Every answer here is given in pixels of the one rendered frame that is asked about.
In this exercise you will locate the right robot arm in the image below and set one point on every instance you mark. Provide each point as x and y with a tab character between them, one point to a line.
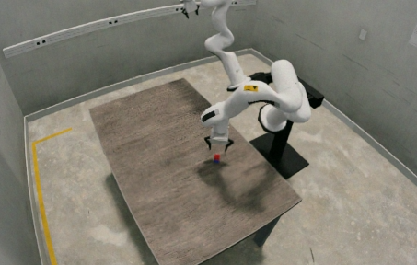
225	38

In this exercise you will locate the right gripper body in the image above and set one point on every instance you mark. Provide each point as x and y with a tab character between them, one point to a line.
190	6

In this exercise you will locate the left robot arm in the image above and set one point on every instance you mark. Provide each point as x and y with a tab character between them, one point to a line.
286	103

